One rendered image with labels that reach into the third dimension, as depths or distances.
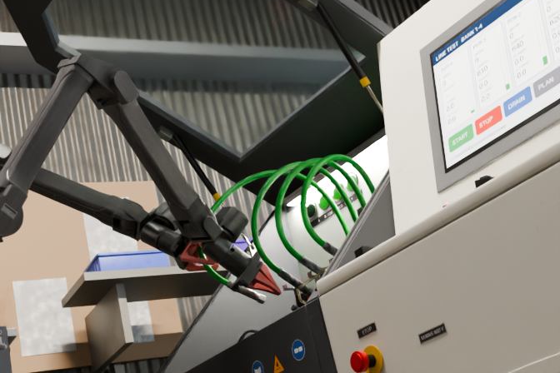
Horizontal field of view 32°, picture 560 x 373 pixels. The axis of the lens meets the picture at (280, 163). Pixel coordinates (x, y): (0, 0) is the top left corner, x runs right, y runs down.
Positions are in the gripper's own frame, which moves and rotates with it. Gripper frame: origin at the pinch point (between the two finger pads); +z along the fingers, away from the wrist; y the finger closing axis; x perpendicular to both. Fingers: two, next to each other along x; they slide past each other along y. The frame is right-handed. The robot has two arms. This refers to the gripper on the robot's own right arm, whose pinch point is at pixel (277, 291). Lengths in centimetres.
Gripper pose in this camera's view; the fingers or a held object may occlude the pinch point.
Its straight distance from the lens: 226.7
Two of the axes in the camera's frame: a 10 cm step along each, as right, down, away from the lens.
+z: 8.0, 5.9, 0.4
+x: -3.6, 4.3, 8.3
